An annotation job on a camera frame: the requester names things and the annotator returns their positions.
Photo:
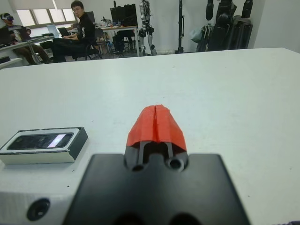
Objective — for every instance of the person wearing VR headset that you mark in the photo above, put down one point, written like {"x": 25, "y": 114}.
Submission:
{"x": 18, "y": 32}

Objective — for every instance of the clear plastic bag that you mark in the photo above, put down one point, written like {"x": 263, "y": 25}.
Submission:
{"x": 195, "y": 35}

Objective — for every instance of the white desk with monitors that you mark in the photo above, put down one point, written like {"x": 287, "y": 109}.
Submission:
{"x": 117, "y": 27}

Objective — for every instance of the small dark monitor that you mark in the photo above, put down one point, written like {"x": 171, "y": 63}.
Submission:
{"x": 91, "y": 17}

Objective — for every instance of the black office chair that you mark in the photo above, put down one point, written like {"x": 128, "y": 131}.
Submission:
{"x": 93, "y": 47}

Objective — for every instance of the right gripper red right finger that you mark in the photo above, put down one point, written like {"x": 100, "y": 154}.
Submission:
{"x": 168, "y": 126}

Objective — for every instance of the long grey desk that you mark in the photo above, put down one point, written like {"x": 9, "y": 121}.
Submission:
{"x": 28, "y": 42}

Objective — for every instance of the black laptop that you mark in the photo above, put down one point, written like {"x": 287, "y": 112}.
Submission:
{"x": 63, "y": 32}

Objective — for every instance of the small silver humanoid robot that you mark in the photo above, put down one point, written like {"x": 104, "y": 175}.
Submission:
{"x": 145, "y": 30}

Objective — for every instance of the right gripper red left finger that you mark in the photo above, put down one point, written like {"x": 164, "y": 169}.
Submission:
{"x": 143, "y": 126}

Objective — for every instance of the white box base black rim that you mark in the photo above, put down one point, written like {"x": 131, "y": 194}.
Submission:
{"x": 77, "y": 145}

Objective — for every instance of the large black humanoid robot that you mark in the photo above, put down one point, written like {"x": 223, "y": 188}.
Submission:
{"x": 222, "y": 28}

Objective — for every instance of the person in black shirt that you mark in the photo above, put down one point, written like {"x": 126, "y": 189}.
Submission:
{"x": 84, "y": 28}

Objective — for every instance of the bundle of black tripods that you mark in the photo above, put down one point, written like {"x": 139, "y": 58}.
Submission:
{"x": 205, "y": 39}

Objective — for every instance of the window row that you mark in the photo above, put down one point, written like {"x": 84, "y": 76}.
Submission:
{"x": 42, "y": 16}

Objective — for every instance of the white computer monitor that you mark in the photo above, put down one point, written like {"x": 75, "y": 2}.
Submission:
{"x": 52, "y": 30}

